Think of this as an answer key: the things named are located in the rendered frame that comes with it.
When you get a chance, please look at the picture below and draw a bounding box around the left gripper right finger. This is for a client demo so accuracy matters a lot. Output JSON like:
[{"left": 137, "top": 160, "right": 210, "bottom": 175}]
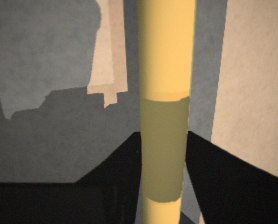
[{"left": 185, "top": 131, "right": 278, "bottom": 224}]

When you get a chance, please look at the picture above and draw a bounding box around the long yellow rod with olive band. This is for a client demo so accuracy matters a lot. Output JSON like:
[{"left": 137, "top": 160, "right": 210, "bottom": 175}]
[{"left": 137, "top": 0, "right": 197, "bottom": 224}]

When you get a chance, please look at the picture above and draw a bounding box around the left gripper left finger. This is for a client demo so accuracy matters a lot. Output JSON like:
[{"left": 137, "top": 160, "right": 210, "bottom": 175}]
[{"left": 0, "top": 132, "right": 142, "bottom": 224}]

